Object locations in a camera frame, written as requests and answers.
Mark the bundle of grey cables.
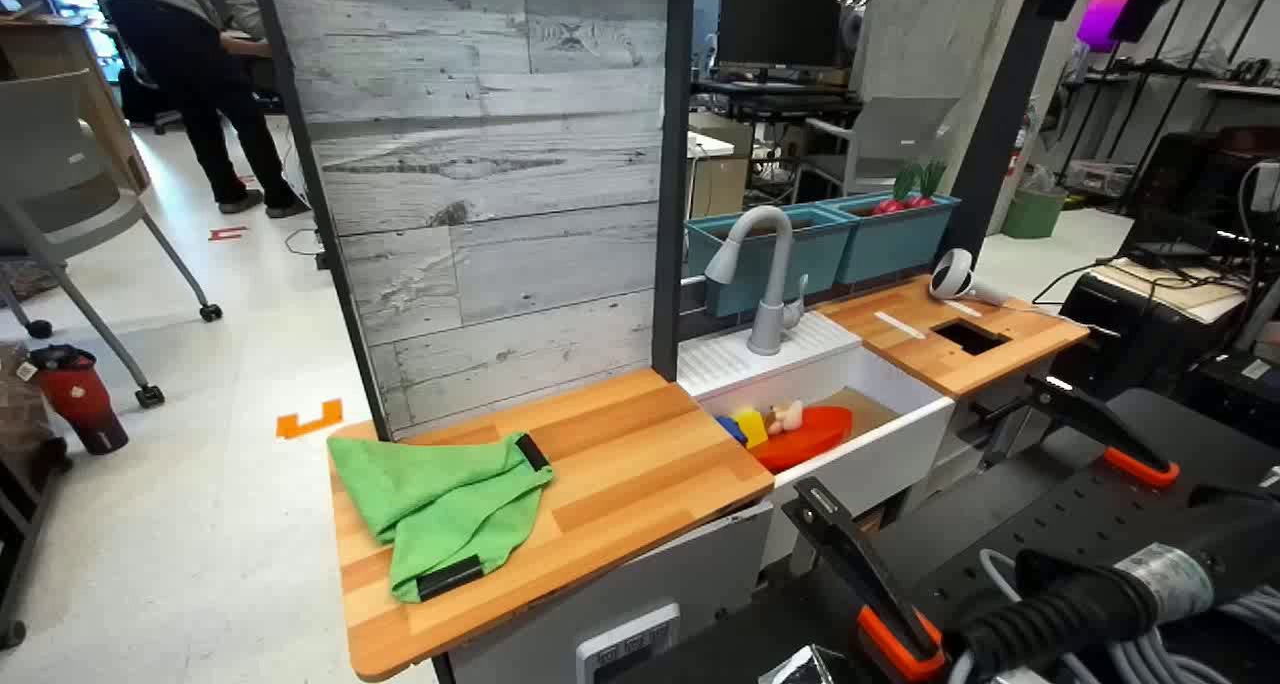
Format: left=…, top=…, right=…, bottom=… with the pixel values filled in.
left=948, top=548, right=1280, bottom=684

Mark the person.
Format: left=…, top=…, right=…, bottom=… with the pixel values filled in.
left=98, top=0, right=312, bottom=219

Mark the grey office chair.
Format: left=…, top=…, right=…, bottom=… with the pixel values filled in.
left=0, top=68, right=224, bottom=410

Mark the grey cabinet door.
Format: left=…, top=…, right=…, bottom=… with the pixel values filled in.
left=448, top=502, right=775, bottom=684

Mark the grey toy tap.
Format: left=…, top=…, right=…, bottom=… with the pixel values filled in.
left=704, top=205, right=810, bottom=357

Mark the purple lit monitor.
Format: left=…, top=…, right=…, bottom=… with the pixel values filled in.
left=1075, top=0, right=1132, bottom=54

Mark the teal planter box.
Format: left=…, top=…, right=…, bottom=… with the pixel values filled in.
left=686, top=204, right=857, bottom=319
left=817, top=192, right=962, bottom=286

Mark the green bin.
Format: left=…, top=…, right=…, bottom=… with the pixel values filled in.
left=1001, top=185, right=1070, bottom=241

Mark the black computer case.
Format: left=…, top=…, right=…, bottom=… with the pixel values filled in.
left=1048, top=260, right=1253, bottom=397

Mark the orange floor marker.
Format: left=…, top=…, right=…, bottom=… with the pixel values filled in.
left=275, top=398, right=345, bottom=440

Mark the white toy sink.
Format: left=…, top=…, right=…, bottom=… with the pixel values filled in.
left=677, top=310, right=957, bottom=569

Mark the hand controller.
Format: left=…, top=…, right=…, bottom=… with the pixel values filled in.
left=928, top=248, right=1013, bottom=308

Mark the orange toy plate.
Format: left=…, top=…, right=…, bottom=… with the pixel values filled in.
left=749, top=405, right=854, bottom=474

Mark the black desk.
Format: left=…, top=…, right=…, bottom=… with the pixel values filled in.
left=690, top=76, right=863, bottom=127

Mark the green towel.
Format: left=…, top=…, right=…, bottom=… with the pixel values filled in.
left=327, top=431, right=555, bottom=604

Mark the black clamp orange tip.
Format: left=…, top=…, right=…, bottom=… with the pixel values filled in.
left=974, top=373, right=1182, bottom=491
left=781, top=477, right=947, bottom=681

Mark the toy radish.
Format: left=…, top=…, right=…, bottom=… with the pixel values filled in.
left=904, top=159, right=948, bottom=211
left=871, top=163, right=922, bottom=216

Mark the toy kitchen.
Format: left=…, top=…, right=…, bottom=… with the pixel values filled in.
left=248, top=0, right=1096, bottom=684

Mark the red drink bottle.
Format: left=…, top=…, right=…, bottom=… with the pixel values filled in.
left=27, top=343, right=130, bottom=456

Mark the black wire shelf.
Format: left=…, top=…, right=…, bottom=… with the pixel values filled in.
left=1055, top=0, right=1280, bottom=210

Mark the black monitor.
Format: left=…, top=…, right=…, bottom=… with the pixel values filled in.
left=715, top=0, right=847, bottom=77

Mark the black corrugated cable hose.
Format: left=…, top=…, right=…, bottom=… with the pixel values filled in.
left=943, top=492, right=1280, bottom=681

